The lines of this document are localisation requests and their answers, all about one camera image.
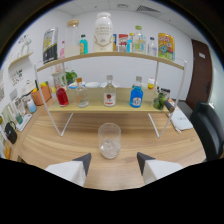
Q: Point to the clear drinking glass with ice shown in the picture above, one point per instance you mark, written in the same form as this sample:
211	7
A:
109	143

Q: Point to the blue liquid bottle grey cap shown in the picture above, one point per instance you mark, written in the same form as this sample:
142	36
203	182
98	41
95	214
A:
136	98

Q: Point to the red wall poster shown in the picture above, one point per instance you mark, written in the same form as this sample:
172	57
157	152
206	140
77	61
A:
123	42

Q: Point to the green limes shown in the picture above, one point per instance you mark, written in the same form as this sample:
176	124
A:
159	101

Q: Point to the brown door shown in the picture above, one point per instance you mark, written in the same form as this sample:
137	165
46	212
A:
200	73

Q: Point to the clear bottle red label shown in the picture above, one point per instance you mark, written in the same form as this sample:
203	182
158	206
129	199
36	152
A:
109	97

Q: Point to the blue rimmed bowl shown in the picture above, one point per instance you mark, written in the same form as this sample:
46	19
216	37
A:
76	85

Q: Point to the blue wall poster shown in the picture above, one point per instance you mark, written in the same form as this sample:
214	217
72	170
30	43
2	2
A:
115	42

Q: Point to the small red liquid bottle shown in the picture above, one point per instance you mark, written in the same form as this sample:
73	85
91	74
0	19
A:
62	97

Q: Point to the two-tier wooden shelf rack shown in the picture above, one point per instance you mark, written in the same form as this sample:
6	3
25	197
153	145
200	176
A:
96	108

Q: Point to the ceiling air vent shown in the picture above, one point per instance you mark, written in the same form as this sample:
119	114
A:
148	9

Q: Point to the glass jar cork lid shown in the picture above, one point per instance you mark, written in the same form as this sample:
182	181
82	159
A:
71	41

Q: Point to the wooden wall shelf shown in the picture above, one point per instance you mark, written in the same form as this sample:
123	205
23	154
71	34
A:
20	60

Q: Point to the clear bottle blue cap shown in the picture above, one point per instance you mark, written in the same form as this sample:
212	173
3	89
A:
152	48

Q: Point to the clear bottle orange cap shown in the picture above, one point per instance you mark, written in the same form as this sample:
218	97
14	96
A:
82	97

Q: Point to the white figurine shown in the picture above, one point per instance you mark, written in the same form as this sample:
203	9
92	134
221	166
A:
25	45

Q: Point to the small teal bottle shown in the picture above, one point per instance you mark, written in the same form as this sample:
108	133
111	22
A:
83	46

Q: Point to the teal cup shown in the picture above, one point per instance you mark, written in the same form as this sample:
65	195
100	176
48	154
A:
19	118

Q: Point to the orange storage basket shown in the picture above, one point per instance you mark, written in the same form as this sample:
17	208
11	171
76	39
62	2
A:
41	96

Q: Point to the green potted plant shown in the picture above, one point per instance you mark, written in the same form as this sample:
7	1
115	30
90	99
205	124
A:
71	77

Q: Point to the large black yellow can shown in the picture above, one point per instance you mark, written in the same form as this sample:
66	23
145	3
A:
50	46

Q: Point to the light blue small bottle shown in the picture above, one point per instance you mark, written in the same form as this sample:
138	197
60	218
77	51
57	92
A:
31	107

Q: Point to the black kettle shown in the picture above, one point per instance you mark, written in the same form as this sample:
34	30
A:
11	134

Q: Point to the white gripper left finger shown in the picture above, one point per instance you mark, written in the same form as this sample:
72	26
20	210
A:
71	170

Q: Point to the blue bottle yellow cap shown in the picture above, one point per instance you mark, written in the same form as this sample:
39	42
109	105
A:
130	45

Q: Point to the dark wooden muddler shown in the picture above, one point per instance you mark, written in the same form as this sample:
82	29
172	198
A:
169	106

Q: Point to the black armchair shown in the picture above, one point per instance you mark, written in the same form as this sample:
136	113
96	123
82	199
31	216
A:
208	130

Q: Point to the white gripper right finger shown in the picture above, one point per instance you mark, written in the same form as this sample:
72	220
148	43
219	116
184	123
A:
156	170

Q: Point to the large white bottle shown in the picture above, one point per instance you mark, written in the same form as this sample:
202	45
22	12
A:
103	33

